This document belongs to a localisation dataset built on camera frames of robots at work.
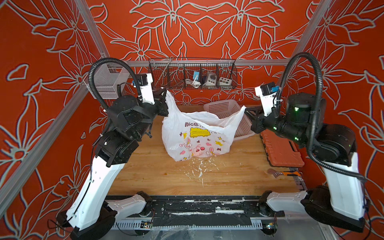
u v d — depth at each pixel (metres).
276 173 0.84
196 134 0.71
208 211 0.73
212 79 0.92
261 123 0.43
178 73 1.01
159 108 0.45
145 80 0.40
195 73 0.84
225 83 0.93
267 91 0.39
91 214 0.35
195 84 0.85
